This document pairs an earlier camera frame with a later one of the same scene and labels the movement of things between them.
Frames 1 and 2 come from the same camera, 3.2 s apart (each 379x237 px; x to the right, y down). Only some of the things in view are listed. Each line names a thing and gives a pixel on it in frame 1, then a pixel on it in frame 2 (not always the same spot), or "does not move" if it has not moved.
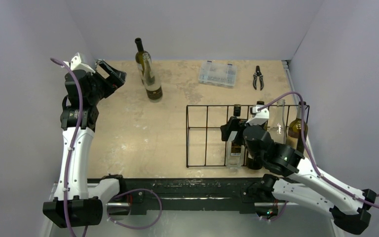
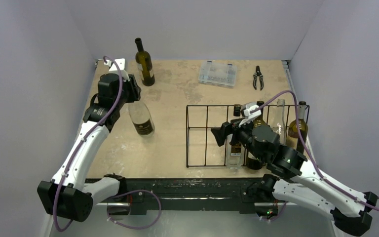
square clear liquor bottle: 235,155 does not move
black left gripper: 116,77 → 134,89
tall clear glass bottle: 153,88 → 142,118
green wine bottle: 295,129 does not move
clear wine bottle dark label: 277,127 does not move
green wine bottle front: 251,163 does not move
